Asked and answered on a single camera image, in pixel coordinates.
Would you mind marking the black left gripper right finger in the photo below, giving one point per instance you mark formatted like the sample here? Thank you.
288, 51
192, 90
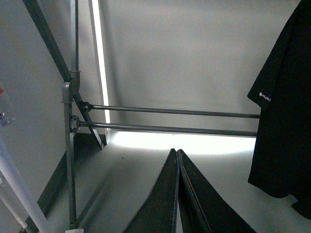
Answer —
202, 209

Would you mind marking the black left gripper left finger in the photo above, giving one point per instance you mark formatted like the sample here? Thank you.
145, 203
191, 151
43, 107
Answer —
158, 214

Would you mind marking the black printed t-shirt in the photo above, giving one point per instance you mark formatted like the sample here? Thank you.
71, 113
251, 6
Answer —
281, 164

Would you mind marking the white plastic pole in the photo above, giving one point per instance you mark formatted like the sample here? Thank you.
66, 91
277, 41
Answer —
21, 190

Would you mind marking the grey metal drying rack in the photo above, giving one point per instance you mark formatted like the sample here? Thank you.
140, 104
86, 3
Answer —
76, 111

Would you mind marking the clear plastic bottle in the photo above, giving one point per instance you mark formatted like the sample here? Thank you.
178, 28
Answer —
7, 111

